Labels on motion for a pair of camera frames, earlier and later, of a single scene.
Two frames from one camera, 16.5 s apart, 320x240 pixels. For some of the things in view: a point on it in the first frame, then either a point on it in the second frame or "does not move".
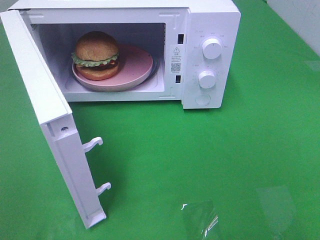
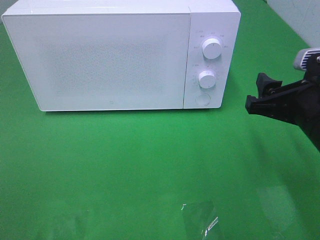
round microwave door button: x=202 y=99 does not move
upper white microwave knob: x=212 y=47 does not move
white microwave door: x=55 y=117 to x=103 y=62
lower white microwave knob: x=207 y=79 does not move
